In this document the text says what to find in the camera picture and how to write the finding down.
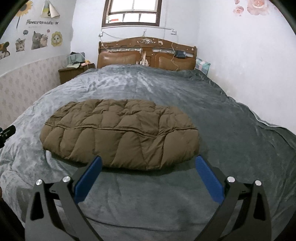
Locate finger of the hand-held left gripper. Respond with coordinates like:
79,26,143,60
0,125,16,149

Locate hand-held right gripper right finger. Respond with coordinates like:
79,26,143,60
195,156,272,241

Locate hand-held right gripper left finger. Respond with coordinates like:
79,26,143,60
24,156,103,241

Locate brown quilted down jacket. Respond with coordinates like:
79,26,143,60
39,99,200,171

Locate brown wooden nightstand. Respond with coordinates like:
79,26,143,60
58,62,96,85

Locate grey plush blanket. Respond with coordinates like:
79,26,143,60
0,64,296,241

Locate green cloth bag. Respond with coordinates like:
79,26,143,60
67,51,86,68

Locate checked pillow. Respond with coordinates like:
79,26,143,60
195,58,211,75

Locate brown wooden bed headboard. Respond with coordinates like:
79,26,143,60
97,37,198,70

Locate dark framed window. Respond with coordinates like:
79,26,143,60
102,0,162,28

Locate large pink rose sticker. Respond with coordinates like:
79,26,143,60
247,0,270,16

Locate orange cat wall sticker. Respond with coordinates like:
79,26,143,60
0,42,11,60

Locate tabby kitten wall sticker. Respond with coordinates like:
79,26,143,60
15,38,26,53

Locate grey cats wall sticker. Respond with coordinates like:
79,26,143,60
31,31,48,50

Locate flower cat wall sticker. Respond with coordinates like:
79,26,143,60
51,31,63,47

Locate lettering wall sticker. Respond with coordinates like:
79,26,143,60
26,20,59,26

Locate sunflower wall sticker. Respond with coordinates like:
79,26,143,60
13,0,33,29

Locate white cable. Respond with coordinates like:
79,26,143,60
99,26,180,70

